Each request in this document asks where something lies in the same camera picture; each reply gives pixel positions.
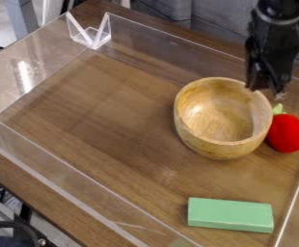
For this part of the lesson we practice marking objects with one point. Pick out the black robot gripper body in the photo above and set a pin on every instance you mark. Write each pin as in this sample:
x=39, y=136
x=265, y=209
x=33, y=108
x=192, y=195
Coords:
x=273, y=42

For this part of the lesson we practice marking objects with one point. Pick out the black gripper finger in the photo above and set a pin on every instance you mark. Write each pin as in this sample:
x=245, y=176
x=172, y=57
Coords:
x=280, y=80
x=257, y=75

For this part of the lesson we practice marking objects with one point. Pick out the light wooden bowl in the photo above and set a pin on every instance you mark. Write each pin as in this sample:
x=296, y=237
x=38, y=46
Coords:
x=222, y=119

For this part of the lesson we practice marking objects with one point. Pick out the red plush strawberry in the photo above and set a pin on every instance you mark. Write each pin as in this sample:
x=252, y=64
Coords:
x=284, y=133

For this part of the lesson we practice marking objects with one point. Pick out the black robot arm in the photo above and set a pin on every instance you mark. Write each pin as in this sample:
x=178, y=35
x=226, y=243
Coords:
x=286, y=5

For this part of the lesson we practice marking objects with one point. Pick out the green rectangular block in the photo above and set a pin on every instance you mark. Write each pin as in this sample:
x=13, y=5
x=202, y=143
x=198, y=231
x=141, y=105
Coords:
x=230, y=215

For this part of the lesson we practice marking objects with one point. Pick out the black clamp under table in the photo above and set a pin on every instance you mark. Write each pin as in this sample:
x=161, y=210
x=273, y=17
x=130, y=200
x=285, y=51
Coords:
x=19, y=234

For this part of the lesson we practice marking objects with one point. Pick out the clear acrylic tray enclosure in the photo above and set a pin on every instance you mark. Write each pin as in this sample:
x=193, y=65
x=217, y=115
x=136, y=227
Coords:
x=90, y=152

